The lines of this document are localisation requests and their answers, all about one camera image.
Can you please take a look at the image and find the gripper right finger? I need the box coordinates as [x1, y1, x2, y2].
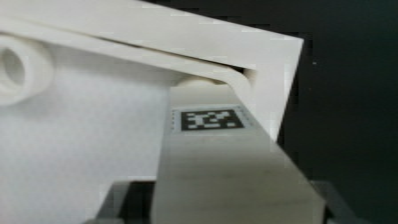
[312, 181, 356, 224]

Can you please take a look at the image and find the white desk leg with tag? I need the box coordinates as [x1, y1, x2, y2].
[150, 78, 324, 224]

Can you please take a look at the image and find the white L-shaped obstacle fence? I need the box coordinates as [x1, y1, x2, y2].
[0, 0, 303, 135]

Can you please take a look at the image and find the white desk top tray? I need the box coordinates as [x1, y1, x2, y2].
[0, 16, 259, 224]

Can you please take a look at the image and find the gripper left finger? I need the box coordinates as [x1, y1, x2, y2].
[84, 180, 154, 224]

